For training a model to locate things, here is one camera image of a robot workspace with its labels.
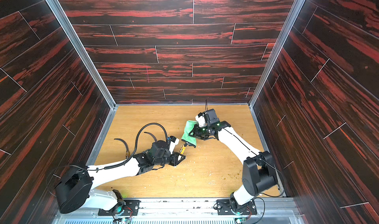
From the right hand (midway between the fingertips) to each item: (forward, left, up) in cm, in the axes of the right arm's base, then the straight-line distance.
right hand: (193, 133), depth 86 cm
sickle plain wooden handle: (+4, +27, -15) cm, 31 cm away
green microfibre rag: (-7, +1, +4) cm, 8 cm away
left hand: (-15, +3, -3) cm, 16 cm away
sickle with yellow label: (-11, +5, 0) cm, 12 cm away
